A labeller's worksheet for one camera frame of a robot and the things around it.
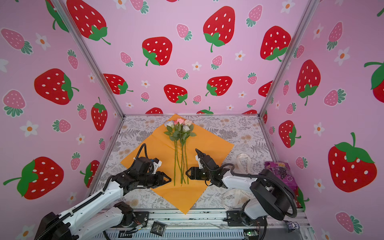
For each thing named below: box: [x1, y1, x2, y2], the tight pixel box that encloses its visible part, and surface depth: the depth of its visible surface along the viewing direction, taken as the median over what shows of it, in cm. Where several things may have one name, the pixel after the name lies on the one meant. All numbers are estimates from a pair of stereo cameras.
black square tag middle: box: [150, 221, 167, 237], surface depth 71 cm
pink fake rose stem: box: [176, 118, 186, 184], surface depth 105 cm
